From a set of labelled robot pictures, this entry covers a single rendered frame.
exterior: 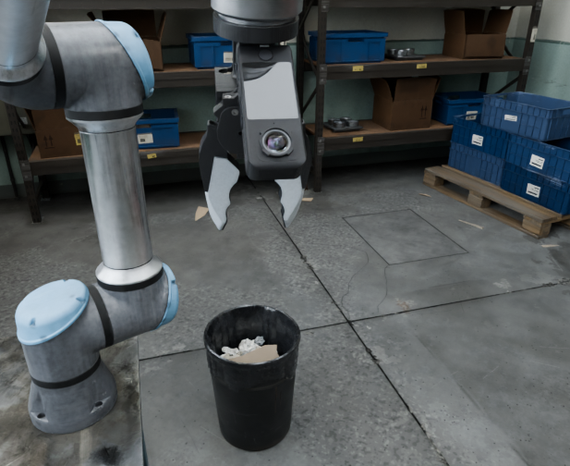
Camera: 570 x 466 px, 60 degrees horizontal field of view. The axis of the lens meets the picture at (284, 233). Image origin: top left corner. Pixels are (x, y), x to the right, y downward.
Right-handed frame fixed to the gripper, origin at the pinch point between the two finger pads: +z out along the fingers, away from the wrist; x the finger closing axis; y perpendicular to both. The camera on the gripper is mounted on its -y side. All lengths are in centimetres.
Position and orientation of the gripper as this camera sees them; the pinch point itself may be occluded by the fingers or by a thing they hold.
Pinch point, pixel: (254, 223)
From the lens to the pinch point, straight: 51.8
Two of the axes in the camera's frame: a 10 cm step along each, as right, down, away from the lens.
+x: -9.9, 0.4, -1.4
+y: -1.4, -6.2, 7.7
